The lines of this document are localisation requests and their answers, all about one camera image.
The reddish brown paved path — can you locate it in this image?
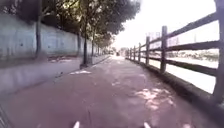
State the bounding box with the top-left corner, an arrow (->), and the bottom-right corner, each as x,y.
0,54 -> 224,128

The row of trees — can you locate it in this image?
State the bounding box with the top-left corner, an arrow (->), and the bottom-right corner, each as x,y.
0,0 -> 142,66

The robot's own part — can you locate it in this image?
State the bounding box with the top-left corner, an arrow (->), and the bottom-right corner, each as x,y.
73,120 -> 81,128
143,121 -> 152,128

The raised grey concrete kerb strip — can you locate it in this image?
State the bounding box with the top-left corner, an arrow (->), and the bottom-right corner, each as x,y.
0,54 -> 112,98

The pale water surface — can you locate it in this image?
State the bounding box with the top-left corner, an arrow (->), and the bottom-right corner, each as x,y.
139,54 -> 221,95

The dark wooden rail fence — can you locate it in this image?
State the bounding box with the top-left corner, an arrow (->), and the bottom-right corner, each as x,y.
125,0 -> 224,111

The long grey concrete wall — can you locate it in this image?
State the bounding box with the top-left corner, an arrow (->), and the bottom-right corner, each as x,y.
0,12 -> 101,63

